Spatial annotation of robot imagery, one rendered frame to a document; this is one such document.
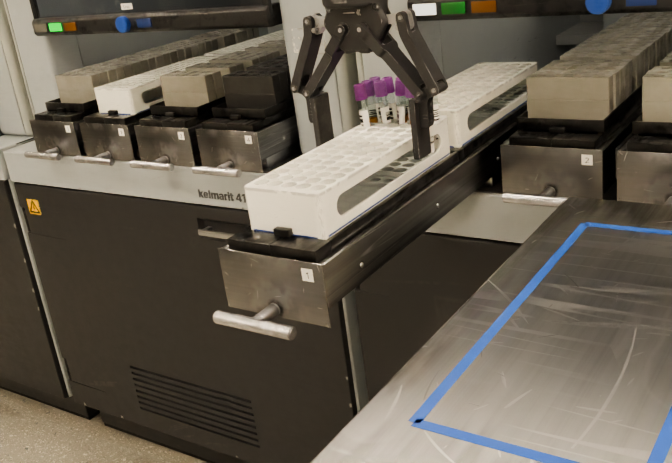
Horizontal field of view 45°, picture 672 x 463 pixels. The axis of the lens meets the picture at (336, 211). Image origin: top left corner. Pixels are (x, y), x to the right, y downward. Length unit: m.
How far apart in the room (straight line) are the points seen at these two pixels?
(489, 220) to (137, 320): 0.86
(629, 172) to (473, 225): 0.24
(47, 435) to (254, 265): 1.42
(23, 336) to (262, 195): 1.35
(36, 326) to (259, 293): 1.25
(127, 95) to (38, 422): 1.02
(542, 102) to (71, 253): 1.08
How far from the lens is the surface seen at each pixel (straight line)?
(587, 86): 1.13
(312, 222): 0.82
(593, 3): 1.08
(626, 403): 0.54
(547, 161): 1.09
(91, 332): 1.89
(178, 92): 1.53
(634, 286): 0.68
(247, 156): 1.35
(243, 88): 1.42
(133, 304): 1.73
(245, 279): 0.86
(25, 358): 2.17
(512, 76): 1.24
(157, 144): 1.49
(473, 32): 1.41
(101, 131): 1.60
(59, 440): 2.17
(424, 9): 1.18
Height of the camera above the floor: 1.13
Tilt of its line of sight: 20 degrees down
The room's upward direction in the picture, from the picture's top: 8 degrees counter-clockwise
